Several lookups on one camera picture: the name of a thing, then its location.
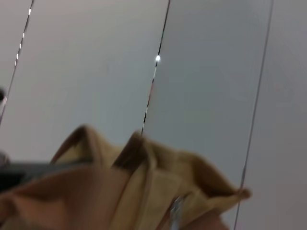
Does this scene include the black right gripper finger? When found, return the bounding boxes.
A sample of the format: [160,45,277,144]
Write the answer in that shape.
[0,158,93,191]

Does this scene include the khaki canvas food bag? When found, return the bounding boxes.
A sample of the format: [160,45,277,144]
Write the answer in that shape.
[0,123,251,230]

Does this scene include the silver metal zipper pull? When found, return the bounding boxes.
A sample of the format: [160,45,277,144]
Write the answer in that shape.
[169,195,187,230]

